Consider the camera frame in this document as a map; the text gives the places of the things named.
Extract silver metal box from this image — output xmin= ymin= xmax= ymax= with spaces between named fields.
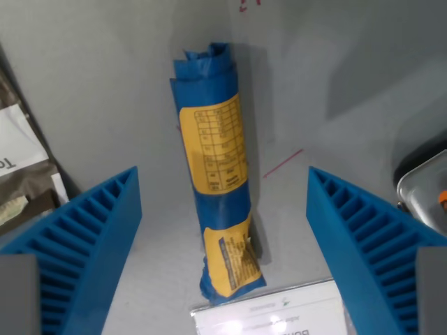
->
xmin=395 ymin=149 xmax=447 ymax=235

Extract dark tobacco pouch warning label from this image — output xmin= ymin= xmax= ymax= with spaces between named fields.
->
xmin=0 ymin=43 xmax=83 ymax=239

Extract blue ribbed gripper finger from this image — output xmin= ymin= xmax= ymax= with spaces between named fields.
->
xmin=0 ymin=165 xmax=143 ymax=335
xmin=305 ymin=165 xmax=447 ymax=335

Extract rolled blue bag yellow label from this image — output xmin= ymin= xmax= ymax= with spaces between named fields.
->
xmin=169 ymin=42 xmax=268 ymax=308

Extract white name badge plastic sleeve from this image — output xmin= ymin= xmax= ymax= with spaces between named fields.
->
xmin=190 ymin=278 xmax=354 ymax=335

